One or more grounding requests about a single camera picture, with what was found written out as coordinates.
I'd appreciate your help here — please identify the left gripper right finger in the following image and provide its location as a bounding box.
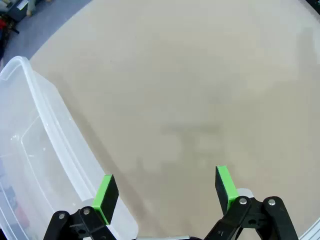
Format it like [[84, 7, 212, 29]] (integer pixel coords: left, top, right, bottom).
[[203, 165, 300, 240]]

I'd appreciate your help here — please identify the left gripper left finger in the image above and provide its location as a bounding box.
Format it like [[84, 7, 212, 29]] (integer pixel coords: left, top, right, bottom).
[[43, 174, 120, 240]]

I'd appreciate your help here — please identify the clear plastic storage box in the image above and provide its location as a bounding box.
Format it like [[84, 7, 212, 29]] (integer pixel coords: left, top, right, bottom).
[[0, 56, 140, 240]]

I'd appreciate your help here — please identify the grey equipment case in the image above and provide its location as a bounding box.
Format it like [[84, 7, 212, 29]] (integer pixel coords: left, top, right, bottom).
[[4, 0, 33, 23]]

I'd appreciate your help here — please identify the aluminium table edge rail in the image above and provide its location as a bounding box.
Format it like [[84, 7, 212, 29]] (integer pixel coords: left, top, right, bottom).
[[298, 218, 320, 240]]

